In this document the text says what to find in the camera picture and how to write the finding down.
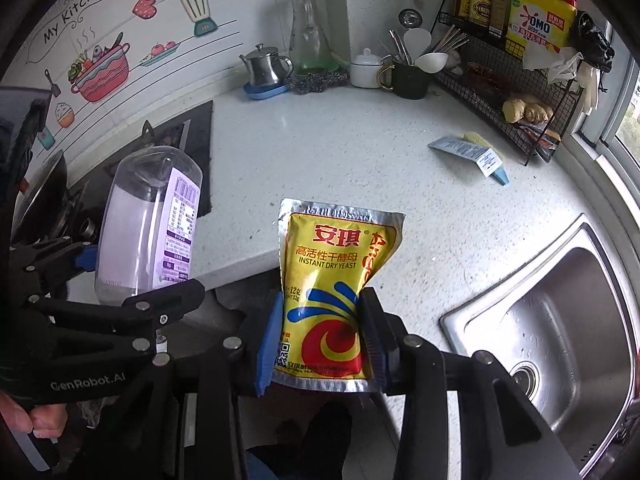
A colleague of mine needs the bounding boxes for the white rice paddle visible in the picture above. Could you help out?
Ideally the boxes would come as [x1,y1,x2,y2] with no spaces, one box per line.
[402,27,432,62]

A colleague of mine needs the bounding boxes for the stainless steel sink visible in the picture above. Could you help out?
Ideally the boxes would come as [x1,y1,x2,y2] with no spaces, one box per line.
[440,212,640,471]

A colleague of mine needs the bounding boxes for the steel wool scrubber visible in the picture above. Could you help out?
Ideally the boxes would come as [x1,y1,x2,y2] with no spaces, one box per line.
[287,71,349,95]

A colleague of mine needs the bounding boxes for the person's blue trousers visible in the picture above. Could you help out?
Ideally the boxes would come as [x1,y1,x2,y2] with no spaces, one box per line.
[245,440,301,480]

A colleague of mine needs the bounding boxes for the ginger root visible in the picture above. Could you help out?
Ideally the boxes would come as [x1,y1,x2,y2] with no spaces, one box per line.
[502,92,555,125]

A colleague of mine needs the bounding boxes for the white plastic spoon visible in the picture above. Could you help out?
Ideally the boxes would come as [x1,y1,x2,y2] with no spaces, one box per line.
[415,52,448,73]

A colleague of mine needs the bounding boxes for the black plastic bag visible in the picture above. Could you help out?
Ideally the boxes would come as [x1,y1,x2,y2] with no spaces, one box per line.
[570,10,615,73]

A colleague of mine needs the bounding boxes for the dark mug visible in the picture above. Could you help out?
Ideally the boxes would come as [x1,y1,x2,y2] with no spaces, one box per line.
[377,60,431,101]

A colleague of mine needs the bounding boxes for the black wok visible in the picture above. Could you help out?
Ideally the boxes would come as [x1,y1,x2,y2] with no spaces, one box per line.
[10,150,70,243]

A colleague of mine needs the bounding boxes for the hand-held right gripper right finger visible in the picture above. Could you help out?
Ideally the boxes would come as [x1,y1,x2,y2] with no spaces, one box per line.
[360,287,583,480]

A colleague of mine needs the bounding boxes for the window frame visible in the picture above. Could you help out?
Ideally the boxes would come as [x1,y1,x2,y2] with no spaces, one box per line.
[565,10,640,221]

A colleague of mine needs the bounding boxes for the white lidded jar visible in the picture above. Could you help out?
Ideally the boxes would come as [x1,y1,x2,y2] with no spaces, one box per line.
[350,48,385,88]

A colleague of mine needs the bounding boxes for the small seasoning packets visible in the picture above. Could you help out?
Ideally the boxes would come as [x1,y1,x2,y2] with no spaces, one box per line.
[520,122,561,150]

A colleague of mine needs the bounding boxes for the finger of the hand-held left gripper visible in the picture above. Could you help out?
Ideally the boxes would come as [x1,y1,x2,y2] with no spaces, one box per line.
[9,237,100,292]
[27,279,207,368]

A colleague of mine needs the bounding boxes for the black gas stove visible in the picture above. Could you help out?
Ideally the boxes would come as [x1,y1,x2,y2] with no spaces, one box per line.
[65,100,215,241]

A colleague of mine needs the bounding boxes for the person's left hand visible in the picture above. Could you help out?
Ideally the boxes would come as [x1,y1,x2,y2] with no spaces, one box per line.
[0,391,70,442]

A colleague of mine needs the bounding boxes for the clear plastic bottle pink label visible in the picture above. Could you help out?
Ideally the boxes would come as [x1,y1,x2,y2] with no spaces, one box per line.
[94,145,204,306]

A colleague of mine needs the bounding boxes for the bundle of chopsticks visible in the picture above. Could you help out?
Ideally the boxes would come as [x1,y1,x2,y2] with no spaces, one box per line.
[427,25,471,56]

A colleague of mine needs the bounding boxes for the metal utensils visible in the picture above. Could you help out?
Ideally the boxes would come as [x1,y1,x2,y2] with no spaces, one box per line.
[387,29,413,66]

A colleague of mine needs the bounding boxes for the kitchen wall sticker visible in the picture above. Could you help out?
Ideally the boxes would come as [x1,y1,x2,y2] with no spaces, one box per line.
[25,0,238,153]

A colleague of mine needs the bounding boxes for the white plastic bag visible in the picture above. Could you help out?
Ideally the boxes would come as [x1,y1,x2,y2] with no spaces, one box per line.
[522,45,583,86]

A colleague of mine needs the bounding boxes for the glass carafe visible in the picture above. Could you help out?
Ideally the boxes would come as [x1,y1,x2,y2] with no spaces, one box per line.
[286,0,333,73]

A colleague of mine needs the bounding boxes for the green plastic dish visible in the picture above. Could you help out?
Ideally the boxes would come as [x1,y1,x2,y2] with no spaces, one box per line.
[295,52,351,78]

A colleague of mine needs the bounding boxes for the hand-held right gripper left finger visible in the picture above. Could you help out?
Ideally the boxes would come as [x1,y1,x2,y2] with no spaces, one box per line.
[170,289,287,480]

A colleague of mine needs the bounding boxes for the steel teapot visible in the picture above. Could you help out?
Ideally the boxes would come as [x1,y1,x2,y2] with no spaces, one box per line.
[239,43,293,90]

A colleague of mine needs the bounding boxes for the black wire rack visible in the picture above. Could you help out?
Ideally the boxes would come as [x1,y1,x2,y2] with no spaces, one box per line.
[432,0,583,166]

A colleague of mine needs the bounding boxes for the yellow yeast packet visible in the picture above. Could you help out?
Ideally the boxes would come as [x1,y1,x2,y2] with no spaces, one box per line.
[272,197,407,395]

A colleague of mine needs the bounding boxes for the dried red chilies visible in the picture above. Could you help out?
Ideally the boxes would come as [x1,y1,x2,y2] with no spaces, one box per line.
[462,62,511,93]

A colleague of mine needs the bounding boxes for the blue saucer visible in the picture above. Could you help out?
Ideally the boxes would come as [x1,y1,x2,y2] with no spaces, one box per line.
[243,82,290,101]

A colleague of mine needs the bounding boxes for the cream rubber gloves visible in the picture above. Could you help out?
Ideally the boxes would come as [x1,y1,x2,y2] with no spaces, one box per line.
[575,62,608,116]

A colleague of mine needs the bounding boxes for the yellow detergent jug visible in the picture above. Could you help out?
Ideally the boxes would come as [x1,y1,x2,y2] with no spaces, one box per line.
[505,0,578,56]

